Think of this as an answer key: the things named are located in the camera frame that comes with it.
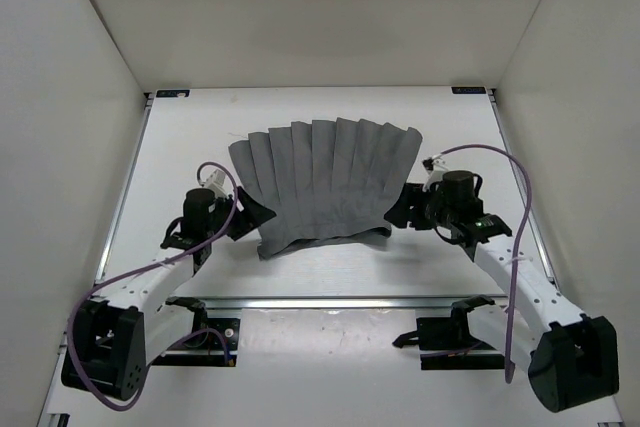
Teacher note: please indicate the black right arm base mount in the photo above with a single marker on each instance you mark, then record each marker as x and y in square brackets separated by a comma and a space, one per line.
[446, 343]

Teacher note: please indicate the blue label sticker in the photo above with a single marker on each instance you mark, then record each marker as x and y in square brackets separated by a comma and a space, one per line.
[172, 93]
[468, 90]

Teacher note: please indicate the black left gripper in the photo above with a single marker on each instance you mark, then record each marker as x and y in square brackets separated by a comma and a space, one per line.
[251, 217]

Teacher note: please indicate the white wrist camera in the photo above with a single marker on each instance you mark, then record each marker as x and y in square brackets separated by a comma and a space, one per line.
[435, 164]
[215, 182]

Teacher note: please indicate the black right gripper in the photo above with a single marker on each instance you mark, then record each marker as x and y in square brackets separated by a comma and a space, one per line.
[406, 209]

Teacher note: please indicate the aluminium table edge rail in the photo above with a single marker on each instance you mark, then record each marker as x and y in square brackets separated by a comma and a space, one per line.
[330, 302]

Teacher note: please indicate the grey pleated skirt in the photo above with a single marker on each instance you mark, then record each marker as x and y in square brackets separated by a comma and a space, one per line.
[327, 182]

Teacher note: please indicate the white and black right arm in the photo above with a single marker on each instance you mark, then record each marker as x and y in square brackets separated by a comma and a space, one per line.
[570, 358]

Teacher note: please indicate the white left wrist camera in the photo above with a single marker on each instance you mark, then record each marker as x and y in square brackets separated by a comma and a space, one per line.
[215, 182]

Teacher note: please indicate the blue label sticker right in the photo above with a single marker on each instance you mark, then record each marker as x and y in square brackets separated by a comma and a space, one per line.
[468, 90]

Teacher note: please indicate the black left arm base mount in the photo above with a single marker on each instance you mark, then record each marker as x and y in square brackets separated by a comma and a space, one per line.
[185, 333]

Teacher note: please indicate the blue label sticker left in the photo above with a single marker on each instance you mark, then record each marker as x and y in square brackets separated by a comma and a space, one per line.
[172, 93]

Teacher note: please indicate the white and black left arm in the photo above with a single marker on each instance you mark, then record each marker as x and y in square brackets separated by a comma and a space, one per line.
[115, 338]

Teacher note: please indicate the white front cover board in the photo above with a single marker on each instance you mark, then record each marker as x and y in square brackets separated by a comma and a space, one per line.
[325, 368]

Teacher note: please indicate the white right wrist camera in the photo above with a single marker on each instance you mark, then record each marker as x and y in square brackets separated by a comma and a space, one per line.
[435, 164]

